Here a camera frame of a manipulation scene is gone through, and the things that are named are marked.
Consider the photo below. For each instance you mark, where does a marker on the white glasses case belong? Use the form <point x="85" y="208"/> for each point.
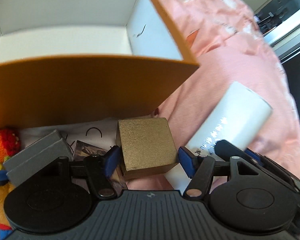
<point x="237" y="117"/>

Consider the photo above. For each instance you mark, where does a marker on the orange cardboard storage box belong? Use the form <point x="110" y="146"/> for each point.
<point x="73" y="61"/>

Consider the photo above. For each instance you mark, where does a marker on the gold textured box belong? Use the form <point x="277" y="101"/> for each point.
<point x="147" y="147"/>

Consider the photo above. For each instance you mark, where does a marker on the orange crochet plush keychain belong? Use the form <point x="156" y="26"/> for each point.
<point x="10" y="145"/>

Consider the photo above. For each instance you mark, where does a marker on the pink printed bed quilt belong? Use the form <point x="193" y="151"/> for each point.
<point x="232" y="199"/>

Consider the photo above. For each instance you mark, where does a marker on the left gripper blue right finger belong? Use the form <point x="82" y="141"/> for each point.
<point x="188" y="161"/>

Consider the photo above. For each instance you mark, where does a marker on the dark grey gift box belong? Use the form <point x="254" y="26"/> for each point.
<point x="39" y="154"/>

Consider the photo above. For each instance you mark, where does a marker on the illustrated card box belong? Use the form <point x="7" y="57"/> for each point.
<point x="84" y="151"/>

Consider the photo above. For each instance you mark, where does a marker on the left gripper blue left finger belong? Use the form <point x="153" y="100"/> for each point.
<point x="111" y="160"/>

